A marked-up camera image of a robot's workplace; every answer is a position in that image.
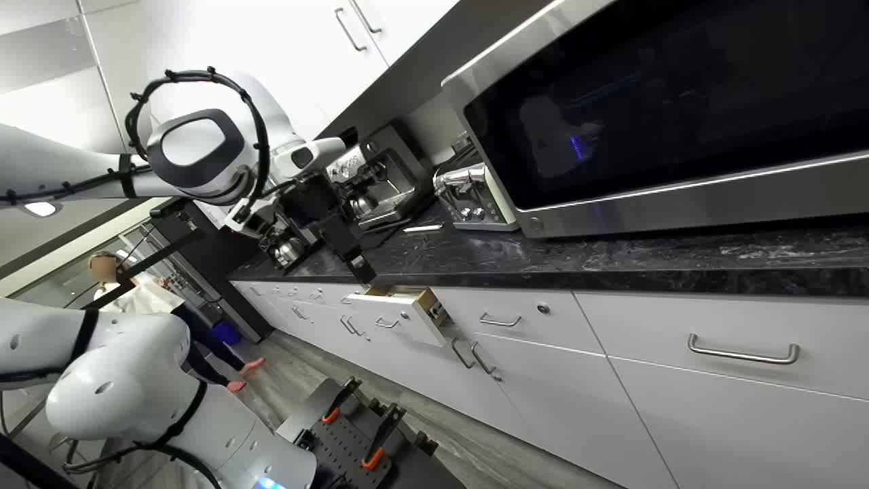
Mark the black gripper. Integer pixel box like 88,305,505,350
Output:
302,177,379,286

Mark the white drawer with wooden sides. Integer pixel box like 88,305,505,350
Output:
345,282,456,350

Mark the wide white drawer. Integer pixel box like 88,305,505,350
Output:
576,288,869,405

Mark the shiny steel cup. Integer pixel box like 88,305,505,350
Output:
269,237,306,271

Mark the stainless steel espresso machine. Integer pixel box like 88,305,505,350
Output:
323,119,435,227

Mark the white lower cabinet door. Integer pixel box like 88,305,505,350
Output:
346,329,484,405
397,329,676,489

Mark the cream and steel toaster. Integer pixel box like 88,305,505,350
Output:
431,161,520,233

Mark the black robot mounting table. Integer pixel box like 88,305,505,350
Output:
273,375,469,489

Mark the person in white top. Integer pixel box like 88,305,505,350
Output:
86,250,269,397

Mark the ceiling light panel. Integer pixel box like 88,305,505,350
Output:
22,197,61,219

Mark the stainless steel black microwave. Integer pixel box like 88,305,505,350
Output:
439,0,869,241

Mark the white lower cabinet front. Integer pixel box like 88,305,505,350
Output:
607,356,869,489

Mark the steel cabinet door handle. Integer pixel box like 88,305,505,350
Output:
469,345,505,382
447,336,478,371

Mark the black clamp with orange handle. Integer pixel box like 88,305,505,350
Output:
357,402,406,476
317,378,363,428

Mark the black cable along robot arm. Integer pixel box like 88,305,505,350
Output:
0,63,273,489

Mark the steel upper cabinet handle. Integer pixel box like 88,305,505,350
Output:
351,0,384,38
332,5,368,55

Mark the long steel drawer handle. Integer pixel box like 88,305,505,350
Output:
683,331,803,370

